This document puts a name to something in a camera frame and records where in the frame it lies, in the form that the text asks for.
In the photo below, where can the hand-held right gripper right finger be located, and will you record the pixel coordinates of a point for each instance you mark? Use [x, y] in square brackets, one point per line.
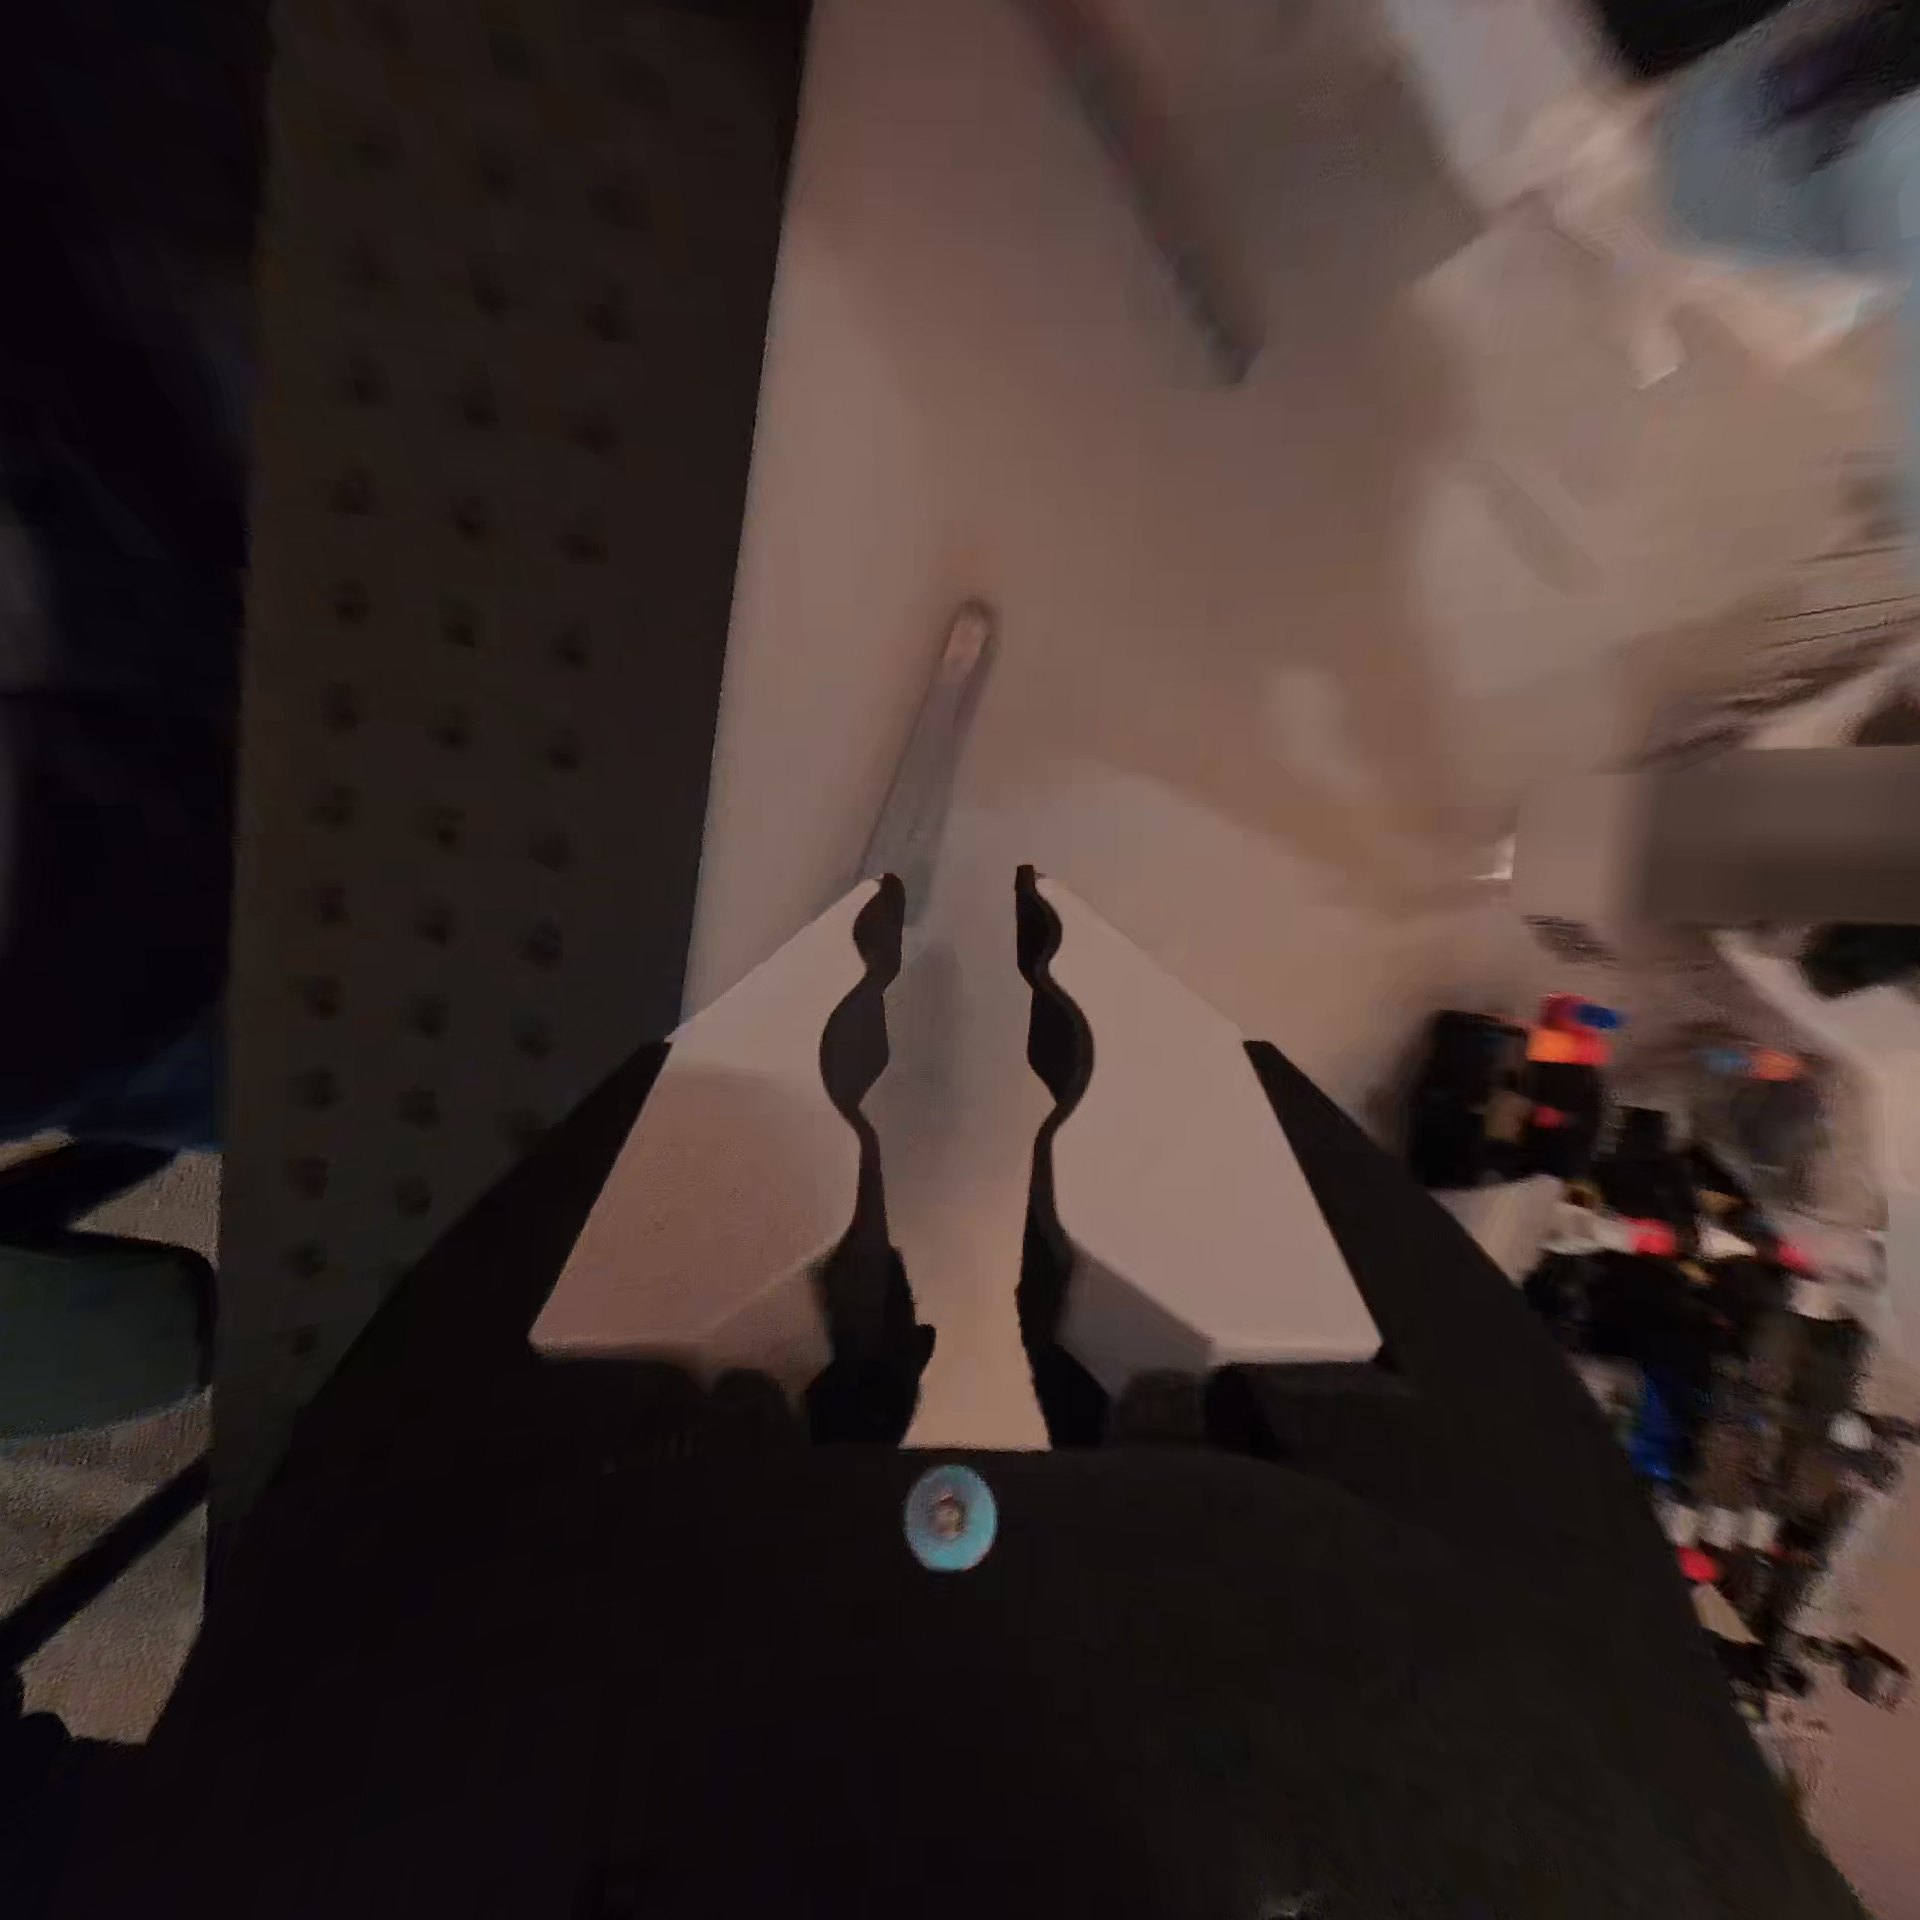
[1214, 1200]

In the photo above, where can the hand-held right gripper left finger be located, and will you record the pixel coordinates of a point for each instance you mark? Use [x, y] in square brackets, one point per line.
[691, 1200]

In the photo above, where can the grey lego beam red pins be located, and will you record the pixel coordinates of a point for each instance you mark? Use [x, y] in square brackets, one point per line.
[939, 750]

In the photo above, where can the partly built lego car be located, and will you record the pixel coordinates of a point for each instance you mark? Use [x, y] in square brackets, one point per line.
[1650, 1274]

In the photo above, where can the black dotted edge pad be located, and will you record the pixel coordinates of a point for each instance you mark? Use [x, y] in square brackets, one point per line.
[450, 750]

